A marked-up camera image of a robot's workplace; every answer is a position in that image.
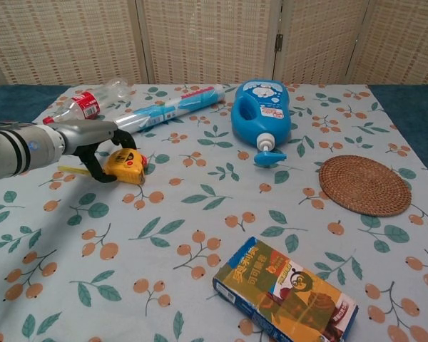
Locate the round woven rattan coaster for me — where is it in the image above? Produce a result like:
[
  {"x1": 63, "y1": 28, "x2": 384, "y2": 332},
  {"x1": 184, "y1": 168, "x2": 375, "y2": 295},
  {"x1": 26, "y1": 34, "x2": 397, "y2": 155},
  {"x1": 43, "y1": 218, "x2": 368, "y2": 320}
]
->
[{"x1": 318, "y1": 154, "x2": 413, "y2": 217}]

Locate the clear plastic bottle red label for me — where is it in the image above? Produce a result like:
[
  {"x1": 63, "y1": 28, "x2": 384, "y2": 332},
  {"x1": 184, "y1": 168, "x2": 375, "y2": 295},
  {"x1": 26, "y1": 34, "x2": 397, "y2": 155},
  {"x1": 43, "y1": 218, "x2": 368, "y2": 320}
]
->
[{"x1": 42, "y1": 78, "x2": 135, "y2": 126}]

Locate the yellow green snack box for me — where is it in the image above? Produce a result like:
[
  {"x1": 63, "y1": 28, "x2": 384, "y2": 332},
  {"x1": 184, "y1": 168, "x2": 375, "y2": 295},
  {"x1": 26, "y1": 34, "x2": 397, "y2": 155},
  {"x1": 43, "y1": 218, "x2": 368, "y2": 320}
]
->
[{"x1": 212, "y1": 236, "x2": 360, "y2": 342}]

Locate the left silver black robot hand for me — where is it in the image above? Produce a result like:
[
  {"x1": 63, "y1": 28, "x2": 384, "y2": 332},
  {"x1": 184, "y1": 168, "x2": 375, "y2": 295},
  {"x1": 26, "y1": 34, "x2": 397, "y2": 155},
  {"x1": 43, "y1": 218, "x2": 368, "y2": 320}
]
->
[{"x1": 56, "y1": 119, "x2": 138, "y2": 184}]

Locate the fruit leaf print tablecloth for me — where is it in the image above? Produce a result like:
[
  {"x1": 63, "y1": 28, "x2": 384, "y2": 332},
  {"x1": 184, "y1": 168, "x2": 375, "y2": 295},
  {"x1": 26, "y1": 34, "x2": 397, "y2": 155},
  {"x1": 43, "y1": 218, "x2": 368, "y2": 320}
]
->
[{"x1": 0, "y1": 83, "x2": 428, "y2": 342}]

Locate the yellow tape measure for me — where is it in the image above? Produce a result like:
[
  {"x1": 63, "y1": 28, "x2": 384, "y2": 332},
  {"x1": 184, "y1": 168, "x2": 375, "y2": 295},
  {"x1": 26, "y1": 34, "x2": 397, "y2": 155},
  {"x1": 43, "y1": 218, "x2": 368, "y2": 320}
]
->
[{"x1": 58, "y1": 148, "x2": 148, "y2": 185}]

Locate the woven folding screen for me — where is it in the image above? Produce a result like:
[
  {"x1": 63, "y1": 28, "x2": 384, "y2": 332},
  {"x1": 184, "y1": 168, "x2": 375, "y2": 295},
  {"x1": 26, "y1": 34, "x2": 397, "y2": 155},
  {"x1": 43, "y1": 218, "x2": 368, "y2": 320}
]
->
[{"x1": 0, "y1": 0, "x2": 428, "y2": 87}]

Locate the blue pump detergent bottle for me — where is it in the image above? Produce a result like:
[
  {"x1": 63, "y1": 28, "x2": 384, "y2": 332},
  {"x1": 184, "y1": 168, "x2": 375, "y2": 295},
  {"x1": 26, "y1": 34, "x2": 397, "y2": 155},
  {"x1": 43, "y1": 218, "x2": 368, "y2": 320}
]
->
[{"x1": 230, "y1": 80, "x2": 295, "y2": 170}]

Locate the blue white plastic wrap roll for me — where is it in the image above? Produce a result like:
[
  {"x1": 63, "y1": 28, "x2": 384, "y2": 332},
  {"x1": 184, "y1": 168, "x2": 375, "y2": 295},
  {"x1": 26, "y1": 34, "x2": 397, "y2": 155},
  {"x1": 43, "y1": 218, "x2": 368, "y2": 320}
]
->
[{"x1": 113, "y1": 84, "x2": 226, "y2": 137}]

